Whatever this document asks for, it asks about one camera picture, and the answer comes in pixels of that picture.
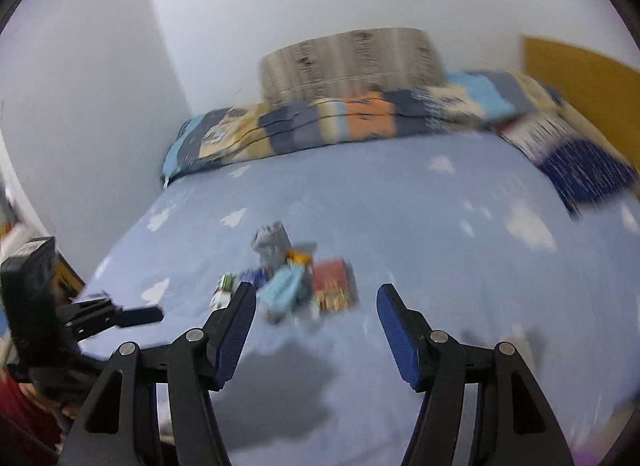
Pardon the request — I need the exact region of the navy patterned cushion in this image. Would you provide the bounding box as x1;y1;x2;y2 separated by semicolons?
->
492;110;638;219

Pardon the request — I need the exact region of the red printed box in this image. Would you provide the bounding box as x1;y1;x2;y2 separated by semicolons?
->
312;258;358;314

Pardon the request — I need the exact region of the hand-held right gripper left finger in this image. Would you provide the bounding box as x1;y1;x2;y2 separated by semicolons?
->
59;282;257;466

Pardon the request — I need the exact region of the light blue tape roll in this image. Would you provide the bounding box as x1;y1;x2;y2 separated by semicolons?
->
257;263;313;323

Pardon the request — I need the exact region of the green and white packet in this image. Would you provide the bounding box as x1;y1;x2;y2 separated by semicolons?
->
210;273;240;309

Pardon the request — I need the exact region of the dark blue small packet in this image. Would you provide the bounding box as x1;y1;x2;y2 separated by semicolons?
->
239;268;268;291

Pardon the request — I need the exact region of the grey sock with green cuff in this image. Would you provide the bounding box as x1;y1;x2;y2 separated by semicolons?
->
250;221;293;271

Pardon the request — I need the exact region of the grey striped pillow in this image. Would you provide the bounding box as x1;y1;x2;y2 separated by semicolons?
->
258;28;446;106

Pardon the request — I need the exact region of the blue cloud print bed sheet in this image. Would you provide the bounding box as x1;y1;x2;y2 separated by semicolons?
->
75;133;640;466

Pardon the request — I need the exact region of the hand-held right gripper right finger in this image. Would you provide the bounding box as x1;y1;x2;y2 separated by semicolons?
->
376;283;576;466

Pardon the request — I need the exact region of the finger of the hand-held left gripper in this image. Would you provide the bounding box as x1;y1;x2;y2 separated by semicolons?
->
82;297;164;343

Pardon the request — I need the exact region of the yellow headboard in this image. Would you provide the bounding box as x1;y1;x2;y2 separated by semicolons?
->
522;36;640;171

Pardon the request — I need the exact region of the dark red cloth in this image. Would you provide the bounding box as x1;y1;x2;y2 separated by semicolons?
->
0;375;58;454

